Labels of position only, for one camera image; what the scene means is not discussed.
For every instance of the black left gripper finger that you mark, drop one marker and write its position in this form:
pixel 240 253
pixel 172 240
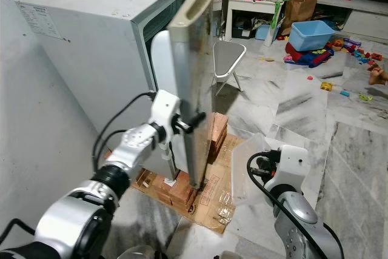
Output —
pixel 196 119

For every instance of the beige fridge door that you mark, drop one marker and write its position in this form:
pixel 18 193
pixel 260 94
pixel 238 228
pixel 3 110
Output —
pixel 188 59

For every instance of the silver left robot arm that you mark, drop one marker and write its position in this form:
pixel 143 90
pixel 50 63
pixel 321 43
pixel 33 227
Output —
pixel 73 228

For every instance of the grey small fridge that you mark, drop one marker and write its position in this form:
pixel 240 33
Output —
pixel 91 59

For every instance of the red brick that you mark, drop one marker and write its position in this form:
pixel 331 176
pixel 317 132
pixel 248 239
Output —
pixel 109 159
pixel 218 136
pixel 179 191

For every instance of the flat brown cardboard sheet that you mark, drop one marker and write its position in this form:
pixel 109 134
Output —
pixel 212 186

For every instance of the clear drinking glass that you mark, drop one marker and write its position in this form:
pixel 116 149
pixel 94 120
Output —
pixel 224 212

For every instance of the white chair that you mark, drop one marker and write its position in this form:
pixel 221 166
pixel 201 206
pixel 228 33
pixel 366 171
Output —
pixel 227 59

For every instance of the small pink toy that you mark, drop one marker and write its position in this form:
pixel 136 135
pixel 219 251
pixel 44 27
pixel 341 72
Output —
pixel 310 78

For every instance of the yellow toy block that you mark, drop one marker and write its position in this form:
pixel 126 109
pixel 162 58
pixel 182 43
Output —
pixel 327 87

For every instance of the blue toy block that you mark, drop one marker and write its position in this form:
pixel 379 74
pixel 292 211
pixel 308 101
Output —
pixel 344 93

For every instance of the red and blue bag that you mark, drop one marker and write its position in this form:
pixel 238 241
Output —
pixel 308 57

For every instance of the green toy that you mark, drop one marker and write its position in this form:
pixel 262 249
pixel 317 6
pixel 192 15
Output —
pixel 365 97

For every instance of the white shelf unit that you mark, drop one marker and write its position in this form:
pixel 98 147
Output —
pixel 248 7

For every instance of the green and white stick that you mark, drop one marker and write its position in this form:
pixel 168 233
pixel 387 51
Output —
pixel 276 13

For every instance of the blue plastic tub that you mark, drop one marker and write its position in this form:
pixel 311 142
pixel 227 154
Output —
pixel 312 36

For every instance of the bare foot of person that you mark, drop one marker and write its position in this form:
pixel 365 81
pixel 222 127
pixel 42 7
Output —
pixel 377 76

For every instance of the colourful toy pile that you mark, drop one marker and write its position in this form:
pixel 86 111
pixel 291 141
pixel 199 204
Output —
pixel 357 50

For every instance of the brown paper bag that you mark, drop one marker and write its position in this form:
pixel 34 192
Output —
pixel 300 9

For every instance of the grey television bench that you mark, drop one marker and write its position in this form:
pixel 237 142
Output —
pixel 361 19

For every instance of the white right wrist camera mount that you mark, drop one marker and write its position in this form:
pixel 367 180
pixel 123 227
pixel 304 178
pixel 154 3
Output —
pixel 292 165

